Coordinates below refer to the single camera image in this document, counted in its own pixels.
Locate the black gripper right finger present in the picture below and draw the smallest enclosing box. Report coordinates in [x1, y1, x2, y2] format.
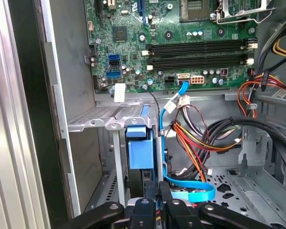
[159, 181, 275, 229]

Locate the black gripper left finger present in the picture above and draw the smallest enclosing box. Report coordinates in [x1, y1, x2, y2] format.
[54, 181, 157, 229]

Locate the orange red disk power wire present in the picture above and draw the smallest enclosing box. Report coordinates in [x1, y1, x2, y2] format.
[170, 120, 241, 221]

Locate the hard disk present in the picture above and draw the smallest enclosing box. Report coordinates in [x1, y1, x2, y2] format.
[125, 104, 170, 203]

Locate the blue data wire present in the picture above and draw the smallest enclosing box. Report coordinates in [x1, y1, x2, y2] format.
[157, 80, 217, 203]

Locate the grey metal disk bay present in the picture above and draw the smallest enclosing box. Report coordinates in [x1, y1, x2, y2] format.
[66, 100, 163, 210]

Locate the grey metal drive cage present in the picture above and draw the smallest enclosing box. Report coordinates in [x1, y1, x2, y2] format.
[237, 119, 286, 225]

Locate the white label sticker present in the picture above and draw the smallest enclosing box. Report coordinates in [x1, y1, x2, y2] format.
[113, 83, 126, 103]

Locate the white power socket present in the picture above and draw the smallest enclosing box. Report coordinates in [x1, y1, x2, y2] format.
[190, 75, 206, 86]

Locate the blue header connector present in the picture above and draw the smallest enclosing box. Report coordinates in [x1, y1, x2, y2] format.
[105, 71, 123, 79]

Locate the black RAM slot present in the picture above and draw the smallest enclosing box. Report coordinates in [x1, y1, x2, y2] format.
[152, 62, 249, 69]
[149, 42, 250, 49]
[152, 56, 249, 63]
[149, 47, 250, 54]

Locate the open black PC case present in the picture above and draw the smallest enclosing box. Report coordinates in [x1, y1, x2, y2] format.
[8, 0, 286, 229]

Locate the black square chipset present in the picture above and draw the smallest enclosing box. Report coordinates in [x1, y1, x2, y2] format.
[112, 25, 129, 43]

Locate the green motherboard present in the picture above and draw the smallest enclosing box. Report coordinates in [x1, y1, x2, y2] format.
[82, 0, 258, 94]

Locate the CPU socket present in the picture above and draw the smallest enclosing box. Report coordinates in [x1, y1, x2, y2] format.
[179, 0, 212, 23]

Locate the blue expansion slot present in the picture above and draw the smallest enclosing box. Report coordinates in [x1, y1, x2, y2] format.
[137, 0, 149, 26]

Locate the metal socket cover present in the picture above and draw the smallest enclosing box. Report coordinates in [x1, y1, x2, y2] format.
[213, 0, 277, 22]

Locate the black expansion slot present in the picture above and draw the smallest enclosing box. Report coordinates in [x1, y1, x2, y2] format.
[96, 0, 103, 24]

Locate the white plug wire bundle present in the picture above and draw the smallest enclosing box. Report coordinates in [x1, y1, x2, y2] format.
[177, 94, 207, 134]

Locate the orange red wire bundle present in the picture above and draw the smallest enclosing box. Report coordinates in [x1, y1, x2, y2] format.
[237, 73, 286, 117]

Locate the yellow black wire bundle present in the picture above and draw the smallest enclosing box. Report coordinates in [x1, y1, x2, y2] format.
[256, 14, 286, 77]

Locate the locking lever wire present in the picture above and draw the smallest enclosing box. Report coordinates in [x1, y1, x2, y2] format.
[215, 7, 277, 24]

